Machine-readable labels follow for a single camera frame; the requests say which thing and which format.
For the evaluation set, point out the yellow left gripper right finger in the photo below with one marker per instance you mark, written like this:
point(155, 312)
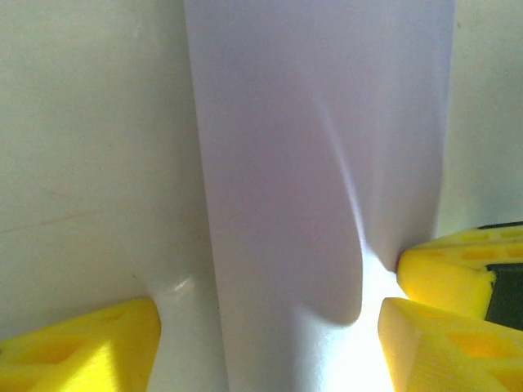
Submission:
point(449, 359)

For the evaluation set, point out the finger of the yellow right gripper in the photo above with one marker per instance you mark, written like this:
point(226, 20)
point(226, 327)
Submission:
point(445, 269)

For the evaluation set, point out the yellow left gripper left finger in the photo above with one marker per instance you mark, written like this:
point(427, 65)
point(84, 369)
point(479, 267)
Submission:
point(81, 359)

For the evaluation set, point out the light purple paper sheet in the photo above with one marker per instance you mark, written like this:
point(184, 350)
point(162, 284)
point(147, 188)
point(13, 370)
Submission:
point(265, 163)

